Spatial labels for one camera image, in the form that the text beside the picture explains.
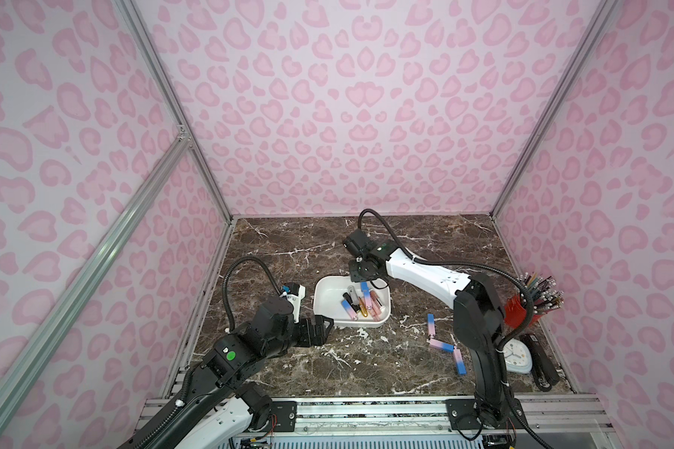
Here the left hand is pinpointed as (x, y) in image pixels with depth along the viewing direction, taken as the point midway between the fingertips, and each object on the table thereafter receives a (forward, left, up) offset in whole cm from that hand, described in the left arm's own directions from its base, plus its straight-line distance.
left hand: (322, 322), depth 71 cm
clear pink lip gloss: (+12, -15, -17) cm, 26 cm away
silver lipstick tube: (+17, -8, -16) cm, 25 cm away
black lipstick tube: (+12, -9, -17) cm, 23 cm away
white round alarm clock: (-4, -55, -15) cm, 57 cm away
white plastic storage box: (+15, 0, -16) cm, 22 cm away
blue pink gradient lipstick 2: (+17, -13, -15) cm, 26 cm away
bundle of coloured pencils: (+11, -63, -3) cm, 64 cm away
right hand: (+21, -10, -10) cm, 25 cm away
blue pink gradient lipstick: (+11, -7, -17) cm, 21 cm away
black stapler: (-9, -61, -15) cm, 63 cm away
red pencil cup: (+8, -58, -12) cm, 59 cm away
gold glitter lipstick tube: (+12, -11, -17) cm, 24 cm away
